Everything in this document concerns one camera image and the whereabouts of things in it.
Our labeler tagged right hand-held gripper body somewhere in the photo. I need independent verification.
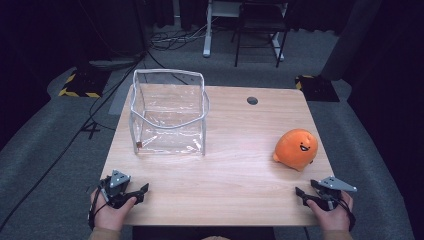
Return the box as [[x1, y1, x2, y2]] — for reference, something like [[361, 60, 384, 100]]
[[313, 175, 358, 212]]

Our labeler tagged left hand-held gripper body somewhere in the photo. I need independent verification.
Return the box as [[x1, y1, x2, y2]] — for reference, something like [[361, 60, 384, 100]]
[[96, 169, 134, 210]]

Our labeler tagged person's left hand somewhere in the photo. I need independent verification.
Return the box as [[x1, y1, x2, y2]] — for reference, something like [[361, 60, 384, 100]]
[[90, 187, 138, 232]]

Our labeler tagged person's right hand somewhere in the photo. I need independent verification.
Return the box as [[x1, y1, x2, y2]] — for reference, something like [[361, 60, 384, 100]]
[[306, 191, 354, 232]]

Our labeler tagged orange smiling plush toy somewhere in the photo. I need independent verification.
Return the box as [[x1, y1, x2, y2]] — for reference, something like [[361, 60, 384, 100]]
[[272, 128, 319, 173]]

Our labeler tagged person's dark clothing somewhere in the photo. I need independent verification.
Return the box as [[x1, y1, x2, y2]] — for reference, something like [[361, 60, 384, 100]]
[[131, 226, 277, 240]]

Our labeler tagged clear plastic zipper bag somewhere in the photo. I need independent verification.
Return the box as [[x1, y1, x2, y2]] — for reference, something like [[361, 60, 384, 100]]
[[128, 68, 211, 157]]

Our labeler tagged black yellow striped base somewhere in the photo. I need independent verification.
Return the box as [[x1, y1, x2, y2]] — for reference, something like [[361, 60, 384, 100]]
[[57, 67, 112, 100], [294, 74, 341, 103]]

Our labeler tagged grey curtain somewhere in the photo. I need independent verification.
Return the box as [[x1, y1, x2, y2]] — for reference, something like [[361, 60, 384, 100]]
[[320, 0, 384, 82]]

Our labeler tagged black chair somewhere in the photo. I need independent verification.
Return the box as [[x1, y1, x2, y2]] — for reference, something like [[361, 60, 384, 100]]
[[230, 0, 292, 69]]

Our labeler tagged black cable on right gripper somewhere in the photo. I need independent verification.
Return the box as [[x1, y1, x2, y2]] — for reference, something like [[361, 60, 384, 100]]
[[336, 196, 357, 232]]

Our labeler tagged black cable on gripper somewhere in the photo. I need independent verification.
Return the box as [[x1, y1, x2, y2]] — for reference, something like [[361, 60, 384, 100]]
[[87, 179, 113, 232], [336, 196, 357, 232]]

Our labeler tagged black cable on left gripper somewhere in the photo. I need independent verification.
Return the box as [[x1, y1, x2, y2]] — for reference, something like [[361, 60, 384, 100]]
[[87, 179, 113, 232]]

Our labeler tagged long black floor cable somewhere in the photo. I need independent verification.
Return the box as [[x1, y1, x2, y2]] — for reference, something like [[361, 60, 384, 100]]
[[0, 49, 158, 233]]

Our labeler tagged bundle of floor cables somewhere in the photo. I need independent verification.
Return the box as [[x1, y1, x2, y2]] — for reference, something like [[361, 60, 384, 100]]
[[149, 19, 209, 52]]

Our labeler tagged white desk frame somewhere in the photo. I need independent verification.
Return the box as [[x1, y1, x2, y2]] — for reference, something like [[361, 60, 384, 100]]
[[202, 0, 286, 62]]

